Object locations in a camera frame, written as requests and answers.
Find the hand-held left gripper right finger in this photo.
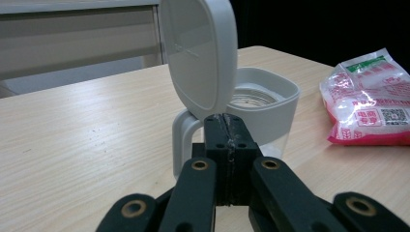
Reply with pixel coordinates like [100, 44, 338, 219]
[222, 112, 262, 207]

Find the beige cabinet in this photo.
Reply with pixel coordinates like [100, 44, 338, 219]
[0, 0, 164, 100]

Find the grey jar with hinged lid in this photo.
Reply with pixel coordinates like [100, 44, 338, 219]
[159, 0, 302, 180]

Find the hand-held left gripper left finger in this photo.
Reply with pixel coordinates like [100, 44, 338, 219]
[191, 112, 233, 207]

